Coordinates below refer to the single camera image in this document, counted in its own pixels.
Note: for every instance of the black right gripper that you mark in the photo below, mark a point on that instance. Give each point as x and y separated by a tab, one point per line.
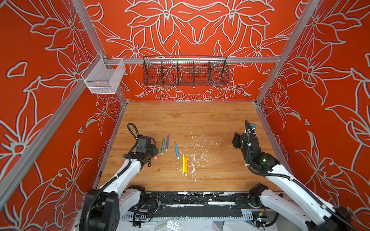
237	138

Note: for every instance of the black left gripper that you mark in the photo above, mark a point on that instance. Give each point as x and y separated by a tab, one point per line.
154	150

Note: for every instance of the green marker pen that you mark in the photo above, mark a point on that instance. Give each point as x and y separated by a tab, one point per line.
163	146

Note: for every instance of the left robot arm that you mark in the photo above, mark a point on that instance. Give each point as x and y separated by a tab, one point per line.
104	207

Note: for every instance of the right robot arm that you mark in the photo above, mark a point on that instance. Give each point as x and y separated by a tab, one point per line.
307	211

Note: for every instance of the purple marker pen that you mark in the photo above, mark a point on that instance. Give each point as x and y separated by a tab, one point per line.
167	143

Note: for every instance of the blue marker pen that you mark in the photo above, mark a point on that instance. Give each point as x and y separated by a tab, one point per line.
176	150

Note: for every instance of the yellow marker pen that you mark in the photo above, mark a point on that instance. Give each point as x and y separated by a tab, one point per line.
183	164

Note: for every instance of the orange marker pen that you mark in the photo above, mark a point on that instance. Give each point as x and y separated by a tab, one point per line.
186	165

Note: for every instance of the white mesh basket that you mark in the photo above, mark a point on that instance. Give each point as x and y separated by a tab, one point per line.
103	75

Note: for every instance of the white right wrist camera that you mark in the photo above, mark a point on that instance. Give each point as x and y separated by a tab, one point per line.
251	128

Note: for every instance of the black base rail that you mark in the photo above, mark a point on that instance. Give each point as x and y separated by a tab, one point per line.
217	206

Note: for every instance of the black wire basket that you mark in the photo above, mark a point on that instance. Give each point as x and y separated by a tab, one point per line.
185	73

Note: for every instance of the aluminium frame rail back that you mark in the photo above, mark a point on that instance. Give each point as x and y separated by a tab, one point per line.
229	60

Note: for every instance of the aluminium frame rail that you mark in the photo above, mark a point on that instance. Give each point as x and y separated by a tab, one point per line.
301	23
229	60
71	27

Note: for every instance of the aluminium frame rail left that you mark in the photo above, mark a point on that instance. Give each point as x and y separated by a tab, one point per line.
71	27

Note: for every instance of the aluminium frame rail right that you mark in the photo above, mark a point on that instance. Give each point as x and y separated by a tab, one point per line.
301	23

